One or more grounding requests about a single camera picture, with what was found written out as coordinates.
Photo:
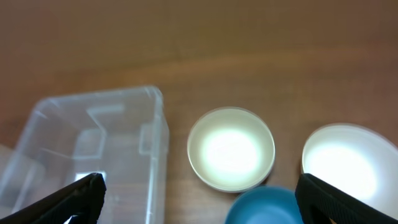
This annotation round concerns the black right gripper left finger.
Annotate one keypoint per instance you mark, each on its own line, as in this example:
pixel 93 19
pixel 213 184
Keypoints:
pixel 78 203

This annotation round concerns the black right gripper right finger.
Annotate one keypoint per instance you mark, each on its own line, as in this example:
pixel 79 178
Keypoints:
pixel 322 203

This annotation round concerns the blue bowl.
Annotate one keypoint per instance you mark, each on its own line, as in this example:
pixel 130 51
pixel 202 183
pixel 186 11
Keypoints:
pixel 265 205

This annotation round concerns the white bowl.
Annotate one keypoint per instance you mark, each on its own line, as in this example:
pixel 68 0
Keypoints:
pixel 356 160

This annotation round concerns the cream bowl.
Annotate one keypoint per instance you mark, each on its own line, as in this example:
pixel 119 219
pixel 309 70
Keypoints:
pixel 231 149

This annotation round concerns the clear plastic storage bin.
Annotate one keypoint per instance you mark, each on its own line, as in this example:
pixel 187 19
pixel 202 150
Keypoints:
pixel 120 134

